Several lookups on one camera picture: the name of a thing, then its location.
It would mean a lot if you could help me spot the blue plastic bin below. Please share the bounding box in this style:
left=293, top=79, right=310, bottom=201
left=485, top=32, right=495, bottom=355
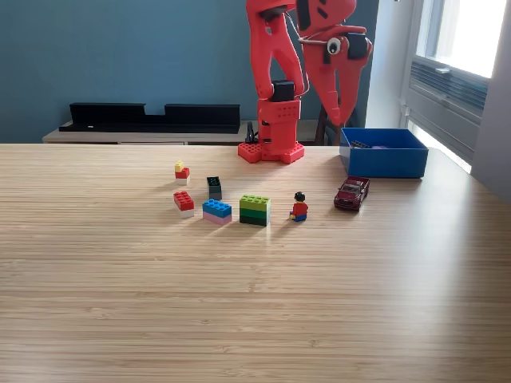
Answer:
left=339, top=127, right=430, bottom=180

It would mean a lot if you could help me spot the green lego block stack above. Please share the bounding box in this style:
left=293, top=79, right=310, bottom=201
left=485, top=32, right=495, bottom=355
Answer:
left=239, top=194, right=271, bottom=227

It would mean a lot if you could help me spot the dark wooden chair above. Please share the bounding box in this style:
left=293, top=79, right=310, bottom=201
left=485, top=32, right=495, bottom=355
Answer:
left=314, top=104, right=355, bottom=147

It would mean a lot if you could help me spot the pale wooden sideboard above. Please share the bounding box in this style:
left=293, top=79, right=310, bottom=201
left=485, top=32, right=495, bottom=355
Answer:
left=42, top=119, right=320, bottom=145

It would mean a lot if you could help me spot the grey radiator vent unit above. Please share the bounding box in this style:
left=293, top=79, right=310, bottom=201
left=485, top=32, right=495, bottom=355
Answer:
left=406, top=55, right=490, bottom=160

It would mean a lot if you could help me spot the black lego brick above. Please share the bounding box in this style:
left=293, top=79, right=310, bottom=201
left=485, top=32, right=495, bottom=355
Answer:
left=206, top=176, right=223, bottom=201

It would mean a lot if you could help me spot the blue and pink lego stack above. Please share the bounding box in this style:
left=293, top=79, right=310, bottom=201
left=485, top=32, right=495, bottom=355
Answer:
left=201, top=198, right=233, bottom=227

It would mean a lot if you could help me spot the black shelf tray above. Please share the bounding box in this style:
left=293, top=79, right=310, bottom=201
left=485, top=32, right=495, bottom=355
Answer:
left=58, top=102, right=241, bottom=134

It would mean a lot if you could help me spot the white window frame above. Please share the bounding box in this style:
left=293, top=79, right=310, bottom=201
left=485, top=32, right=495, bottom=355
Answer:
left=414, top=0, right=508, bottom=79

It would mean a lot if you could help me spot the red and white lego stack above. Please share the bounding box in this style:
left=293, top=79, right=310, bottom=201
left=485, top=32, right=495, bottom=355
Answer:
left=172, top=191, right=196, bottom=219

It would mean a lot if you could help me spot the yellow red white lego stack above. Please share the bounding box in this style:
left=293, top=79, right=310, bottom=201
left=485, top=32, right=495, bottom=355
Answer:
left=174, top=160, right=191, bottom=186

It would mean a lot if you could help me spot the toy figure red shirt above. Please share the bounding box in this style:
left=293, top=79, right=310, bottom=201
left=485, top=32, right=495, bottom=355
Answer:
left=289, top=191, right=310, bottom=223

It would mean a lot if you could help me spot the dark red toy car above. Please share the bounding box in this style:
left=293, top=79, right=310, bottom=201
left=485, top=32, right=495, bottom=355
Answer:
left=333, top=176, right=371, bottom=212

